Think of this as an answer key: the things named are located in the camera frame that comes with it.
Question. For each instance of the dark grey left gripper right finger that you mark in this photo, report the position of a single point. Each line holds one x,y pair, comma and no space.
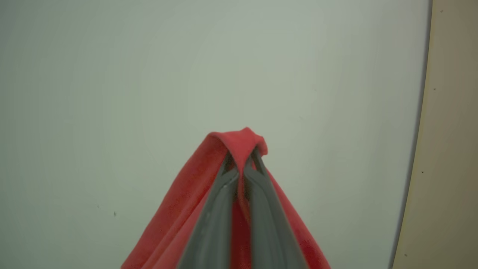
269,228

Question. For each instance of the red shorts with white stripe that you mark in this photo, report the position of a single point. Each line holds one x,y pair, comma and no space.
175,209

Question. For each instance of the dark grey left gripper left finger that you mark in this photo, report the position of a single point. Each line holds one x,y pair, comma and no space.
214,224

